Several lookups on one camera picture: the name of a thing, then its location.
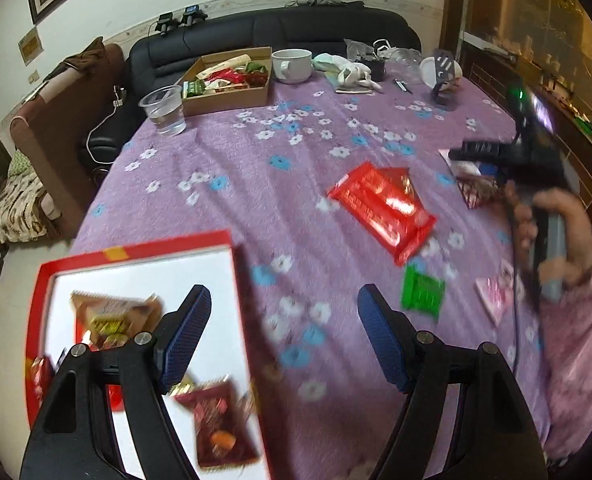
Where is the white mug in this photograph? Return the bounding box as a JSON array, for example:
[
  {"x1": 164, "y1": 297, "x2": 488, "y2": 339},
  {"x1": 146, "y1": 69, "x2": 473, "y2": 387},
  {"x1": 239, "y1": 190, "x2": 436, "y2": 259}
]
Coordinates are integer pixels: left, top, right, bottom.
[{"x1": 271, "y1": 49, "x2": 313, "y2": 84}]

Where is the leaf patterned blanket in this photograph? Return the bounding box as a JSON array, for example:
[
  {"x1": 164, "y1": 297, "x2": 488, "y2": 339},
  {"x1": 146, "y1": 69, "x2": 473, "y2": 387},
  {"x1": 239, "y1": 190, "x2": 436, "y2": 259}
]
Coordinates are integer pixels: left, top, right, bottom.
[{"x1": 0, "y1": 175, "x2": 61, "y2": 248}]

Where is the person's right forearm pink sleeve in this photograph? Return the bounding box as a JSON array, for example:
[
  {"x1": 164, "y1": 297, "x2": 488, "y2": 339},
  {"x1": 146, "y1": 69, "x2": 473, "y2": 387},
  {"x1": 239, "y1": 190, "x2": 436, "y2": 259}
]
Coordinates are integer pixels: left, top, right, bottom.
[{"x1": 538, "y1": 240, "x2": 592, "y2": 463}]

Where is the white charging cable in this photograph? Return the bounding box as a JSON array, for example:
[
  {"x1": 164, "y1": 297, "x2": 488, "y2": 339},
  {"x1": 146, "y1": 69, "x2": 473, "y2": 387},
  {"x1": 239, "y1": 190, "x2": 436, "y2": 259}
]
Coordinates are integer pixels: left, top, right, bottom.
[{"x1": 86, "y1": 85, "x2": 126, "y2": 163}]

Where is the green snack packet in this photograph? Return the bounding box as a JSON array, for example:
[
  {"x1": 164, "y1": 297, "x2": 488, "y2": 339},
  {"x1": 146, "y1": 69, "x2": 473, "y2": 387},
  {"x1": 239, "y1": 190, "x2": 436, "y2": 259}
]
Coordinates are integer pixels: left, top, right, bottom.
[{"x1": 401, "y1": 265, "x2": 447, "y2": 318}]

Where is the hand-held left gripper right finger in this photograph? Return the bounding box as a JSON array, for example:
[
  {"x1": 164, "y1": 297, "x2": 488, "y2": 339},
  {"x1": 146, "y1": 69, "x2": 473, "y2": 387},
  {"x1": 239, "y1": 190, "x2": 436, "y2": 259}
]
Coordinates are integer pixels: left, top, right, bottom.
[{"x1": 357, "y1": 284, "x2": 547, "y2": 480}]

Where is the red striped candy packet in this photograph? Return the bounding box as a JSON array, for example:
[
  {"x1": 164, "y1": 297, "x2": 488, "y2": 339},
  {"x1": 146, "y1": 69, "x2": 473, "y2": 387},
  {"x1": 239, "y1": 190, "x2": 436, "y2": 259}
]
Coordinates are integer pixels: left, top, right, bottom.
[{"x1": 457, "y1": 177, "x2": 502, "y2": 209}]

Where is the clear plastic cup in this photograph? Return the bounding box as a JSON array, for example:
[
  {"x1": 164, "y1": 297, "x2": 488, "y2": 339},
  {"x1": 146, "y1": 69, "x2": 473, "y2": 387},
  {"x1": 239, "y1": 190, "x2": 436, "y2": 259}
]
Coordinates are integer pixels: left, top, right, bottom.
[{"x1": 138, "y1": 85, "x2": 187, "y2": 137}]

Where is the cardboard box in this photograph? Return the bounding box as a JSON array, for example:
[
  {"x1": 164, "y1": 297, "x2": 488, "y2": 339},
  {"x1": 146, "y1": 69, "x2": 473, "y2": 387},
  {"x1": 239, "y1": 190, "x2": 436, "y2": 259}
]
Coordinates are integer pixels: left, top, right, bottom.
[{"x1": 182, "y1": 46, "x2": 274, "y2": 117}]

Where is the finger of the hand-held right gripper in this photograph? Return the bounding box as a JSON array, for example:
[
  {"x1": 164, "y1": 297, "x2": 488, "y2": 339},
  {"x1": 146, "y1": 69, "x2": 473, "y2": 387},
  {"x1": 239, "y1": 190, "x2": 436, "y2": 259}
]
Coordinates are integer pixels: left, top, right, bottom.
[{"x1": 448, "y1": 141, "x2": 514, "y2": 163}]

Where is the clear plastic container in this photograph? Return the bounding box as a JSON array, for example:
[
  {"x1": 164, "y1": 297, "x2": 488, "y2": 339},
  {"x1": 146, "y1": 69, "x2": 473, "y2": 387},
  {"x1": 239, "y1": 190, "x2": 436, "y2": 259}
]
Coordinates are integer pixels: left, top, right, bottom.
[{"x1": 386, "y1": 47, "x2": 421, "y2": 86}]

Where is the wooden display cabinet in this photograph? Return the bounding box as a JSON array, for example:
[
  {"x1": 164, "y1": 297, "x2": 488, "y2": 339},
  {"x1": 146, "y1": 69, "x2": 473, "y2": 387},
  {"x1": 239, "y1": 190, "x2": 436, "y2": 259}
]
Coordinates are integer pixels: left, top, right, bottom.
[{"x1": 441, "y1": 0, "x2": 592, "y2": 241}]

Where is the brown snack packet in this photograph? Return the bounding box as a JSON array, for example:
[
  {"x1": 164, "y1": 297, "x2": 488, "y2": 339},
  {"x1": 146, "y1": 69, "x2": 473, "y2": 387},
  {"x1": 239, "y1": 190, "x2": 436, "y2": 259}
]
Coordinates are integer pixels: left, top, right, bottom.
[{"x1": 70, "y1": 291, "x2": 163, "y2": 352}]

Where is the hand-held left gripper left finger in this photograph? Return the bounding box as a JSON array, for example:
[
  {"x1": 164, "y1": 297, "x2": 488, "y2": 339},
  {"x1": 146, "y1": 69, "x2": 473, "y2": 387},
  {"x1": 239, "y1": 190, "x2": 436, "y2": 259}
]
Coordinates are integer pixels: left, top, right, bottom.
[{"x1": 20, "y1": 285, "x2": 211, "y2": 480}]

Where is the person's right hand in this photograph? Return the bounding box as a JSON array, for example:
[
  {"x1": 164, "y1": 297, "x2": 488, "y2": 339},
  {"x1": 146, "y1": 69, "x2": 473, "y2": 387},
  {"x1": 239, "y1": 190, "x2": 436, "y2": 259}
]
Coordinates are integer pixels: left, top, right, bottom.
[{"x1": 515, "y1": 187, "x2": 592, "y2": 286}]

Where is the red box with white inside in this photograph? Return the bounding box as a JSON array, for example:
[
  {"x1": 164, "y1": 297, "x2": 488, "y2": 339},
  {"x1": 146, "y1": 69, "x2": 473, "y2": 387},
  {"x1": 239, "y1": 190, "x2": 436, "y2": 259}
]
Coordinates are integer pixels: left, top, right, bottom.
[{"x1": 26, "y1": 230, "x2": 271, "y2": 480}]

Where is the yellow wall plaque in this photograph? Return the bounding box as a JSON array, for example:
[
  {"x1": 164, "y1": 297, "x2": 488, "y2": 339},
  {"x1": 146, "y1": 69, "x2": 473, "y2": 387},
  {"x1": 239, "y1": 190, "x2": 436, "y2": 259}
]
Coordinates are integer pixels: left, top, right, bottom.
[{"x1": 18, "y1": 27, "x2": 44, "y2": 65}]

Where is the brown cloth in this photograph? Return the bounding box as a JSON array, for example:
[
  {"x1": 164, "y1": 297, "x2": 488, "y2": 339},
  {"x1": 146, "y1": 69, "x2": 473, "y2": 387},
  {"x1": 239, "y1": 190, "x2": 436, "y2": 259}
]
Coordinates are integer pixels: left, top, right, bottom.
[{"x1": 58, "y1": 36, "x2": 109, "y2": 73}]

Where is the pile of assorted wrapped snacks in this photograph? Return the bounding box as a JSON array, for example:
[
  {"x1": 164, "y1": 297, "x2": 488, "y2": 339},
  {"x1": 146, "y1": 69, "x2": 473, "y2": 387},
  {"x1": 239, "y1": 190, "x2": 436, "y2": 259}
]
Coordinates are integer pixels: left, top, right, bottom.
[{"x1": 185, "y1": 54, "x2": 271, "y2": 97}]

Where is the gold candy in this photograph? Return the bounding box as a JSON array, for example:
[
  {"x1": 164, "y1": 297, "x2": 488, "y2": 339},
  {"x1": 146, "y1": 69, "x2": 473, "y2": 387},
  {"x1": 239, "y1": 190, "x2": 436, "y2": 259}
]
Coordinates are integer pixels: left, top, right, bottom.
[{"x1": 171, "y1": 374, "x2": 197, "y2": 397}]

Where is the brown armchair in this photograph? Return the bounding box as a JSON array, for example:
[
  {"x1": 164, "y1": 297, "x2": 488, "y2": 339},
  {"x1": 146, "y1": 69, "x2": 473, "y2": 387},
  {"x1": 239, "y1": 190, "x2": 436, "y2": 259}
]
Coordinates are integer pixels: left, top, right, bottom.
[{"x1": 10, "y1": 44, "x2": 126, "y2": 241}]

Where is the bundle of dark cables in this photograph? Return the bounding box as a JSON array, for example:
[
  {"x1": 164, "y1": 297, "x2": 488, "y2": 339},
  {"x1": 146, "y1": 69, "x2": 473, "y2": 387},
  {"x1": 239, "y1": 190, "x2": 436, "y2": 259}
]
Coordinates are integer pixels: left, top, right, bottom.
[{"x1": 286, "y1": 0, "x2": 364, "y2": 10}]

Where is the dark snack packet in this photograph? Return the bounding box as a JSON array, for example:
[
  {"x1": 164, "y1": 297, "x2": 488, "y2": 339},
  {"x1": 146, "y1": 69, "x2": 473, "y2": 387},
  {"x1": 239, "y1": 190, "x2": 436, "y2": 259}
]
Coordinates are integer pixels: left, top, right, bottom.
[{"x1": 176, "y1": 379, "x2": 263, "y2": 470}]

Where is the green patterned pillow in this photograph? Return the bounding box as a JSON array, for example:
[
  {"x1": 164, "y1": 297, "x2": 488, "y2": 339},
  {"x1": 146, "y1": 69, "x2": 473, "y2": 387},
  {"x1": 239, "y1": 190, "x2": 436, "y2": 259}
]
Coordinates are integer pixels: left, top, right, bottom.
[{"x1": 8, "y1": 152, "x2": 31, "y2": 178}]

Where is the black leather sofa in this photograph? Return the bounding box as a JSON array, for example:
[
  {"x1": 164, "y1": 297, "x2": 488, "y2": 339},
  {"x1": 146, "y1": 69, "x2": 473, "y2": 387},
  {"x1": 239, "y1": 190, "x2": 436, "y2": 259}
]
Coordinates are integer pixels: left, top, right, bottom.
[{"x1": 83, "y1": 7, "x2": 421, "y2": 166}]

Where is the black cup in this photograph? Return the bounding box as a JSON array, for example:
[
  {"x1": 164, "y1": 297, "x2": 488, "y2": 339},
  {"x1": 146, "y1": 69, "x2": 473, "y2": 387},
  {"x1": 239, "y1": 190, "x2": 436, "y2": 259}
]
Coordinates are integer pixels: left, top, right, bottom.
[{"x1": 362, "y1": 56, "x2": 387, "y2": 81}]

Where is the purple floral blanket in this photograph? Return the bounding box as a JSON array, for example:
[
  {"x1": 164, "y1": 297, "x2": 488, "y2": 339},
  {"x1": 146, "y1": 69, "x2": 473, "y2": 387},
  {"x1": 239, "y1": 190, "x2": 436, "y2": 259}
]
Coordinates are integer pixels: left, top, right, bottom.
[{"x1": 70, "y1": 57, "x2": 592, "y2": 480}]

